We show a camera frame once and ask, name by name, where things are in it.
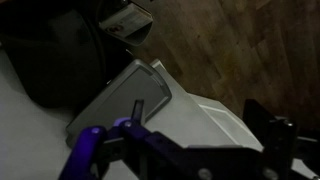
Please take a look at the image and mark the black bag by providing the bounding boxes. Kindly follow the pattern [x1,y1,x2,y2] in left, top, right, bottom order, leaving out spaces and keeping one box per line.
[0,0,135,109]

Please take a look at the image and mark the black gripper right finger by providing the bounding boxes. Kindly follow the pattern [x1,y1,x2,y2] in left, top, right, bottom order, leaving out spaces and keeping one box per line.
[242,99,298,180]

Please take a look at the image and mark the white box with label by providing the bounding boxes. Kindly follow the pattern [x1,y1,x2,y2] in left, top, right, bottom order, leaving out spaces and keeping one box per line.
[98,1,154,47]

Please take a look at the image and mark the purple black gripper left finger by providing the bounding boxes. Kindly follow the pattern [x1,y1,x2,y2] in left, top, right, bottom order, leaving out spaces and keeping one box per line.
[59,99,146,180]

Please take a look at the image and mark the dark grey chair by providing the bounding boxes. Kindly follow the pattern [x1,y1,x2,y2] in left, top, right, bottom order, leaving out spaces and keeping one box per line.
[65,58,173,148]

